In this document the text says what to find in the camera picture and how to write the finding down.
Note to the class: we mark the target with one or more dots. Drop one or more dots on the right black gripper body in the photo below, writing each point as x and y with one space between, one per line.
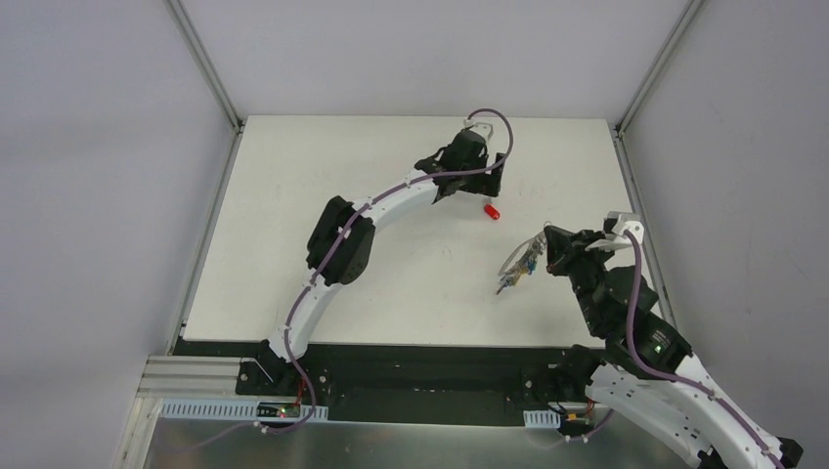
555 249

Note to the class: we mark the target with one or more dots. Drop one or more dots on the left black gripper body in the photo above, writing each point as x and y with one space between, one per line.
472 179

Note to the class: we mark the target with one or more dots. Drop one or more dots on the red key tag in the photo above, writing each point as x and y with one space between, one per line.
491 211

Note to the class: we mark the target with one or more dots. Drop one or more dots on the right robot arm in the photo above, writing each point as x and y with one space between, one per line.
648 371

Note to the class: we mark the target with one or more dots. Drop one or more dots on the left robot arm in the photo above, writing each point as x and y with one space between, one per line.
339 248

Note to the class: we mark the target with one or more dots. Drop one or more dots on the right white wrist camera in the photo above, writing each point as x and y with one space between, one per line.
620 230

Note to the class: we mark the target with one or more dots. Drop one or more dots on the right aluminium frame post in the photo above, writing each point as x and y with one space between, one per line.
683 23

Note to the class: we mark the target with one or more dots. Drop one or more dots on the aluminium frame post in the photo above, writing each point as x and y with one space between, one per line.
683 23
205 65

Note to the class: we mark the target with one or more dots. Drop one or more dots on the right white cable duct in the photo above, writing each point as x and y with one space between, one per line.
541 419

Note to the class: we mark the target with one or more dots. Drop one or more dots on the white cable duct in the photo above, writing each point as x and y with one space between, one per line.
241 410
541 419

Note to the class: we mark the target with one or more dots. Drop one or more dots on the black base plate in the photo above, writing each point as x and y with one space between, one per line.
443 385

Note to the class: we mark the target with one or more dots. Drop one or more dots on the left aluminium frame post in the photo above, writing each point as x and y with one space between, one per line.
205 65

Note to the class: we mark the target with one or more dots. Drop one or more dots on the left white cable duct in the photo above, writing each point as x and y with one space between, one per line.
241 410

